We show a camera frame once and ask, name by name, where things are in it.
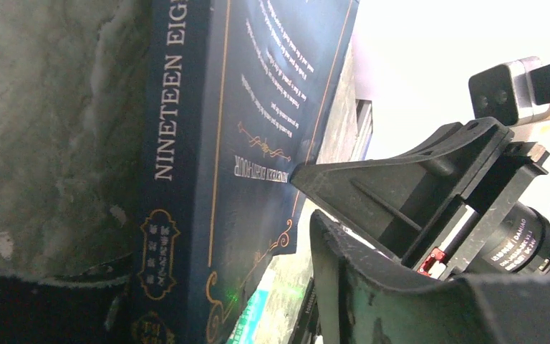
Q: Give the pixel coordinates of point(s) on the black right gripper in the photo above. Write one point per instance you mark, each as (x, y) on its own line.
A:
(449, 206)

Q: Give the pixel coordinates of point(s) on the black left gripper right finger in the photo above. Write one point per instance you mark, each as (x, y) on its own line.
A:
(364, 297)

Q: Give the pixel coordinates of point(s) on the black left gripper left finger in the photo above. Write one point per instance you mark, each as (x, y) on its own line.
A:
(90, 307)

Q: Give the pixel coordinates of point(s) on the dark blue book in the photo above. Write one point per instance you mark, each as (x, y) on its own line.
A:
(238, 96)

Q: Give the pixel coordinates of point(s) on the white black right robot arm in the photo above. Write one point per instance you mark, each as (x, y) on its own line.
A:
(448, 206)

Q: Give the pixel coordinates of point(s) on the aluminium frame rail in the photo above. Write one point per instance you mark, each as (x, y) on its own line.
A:
(364, 111)

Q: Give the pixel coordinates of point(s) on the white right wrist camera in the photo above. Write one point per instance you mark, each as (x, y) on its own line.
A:
(515, 93)

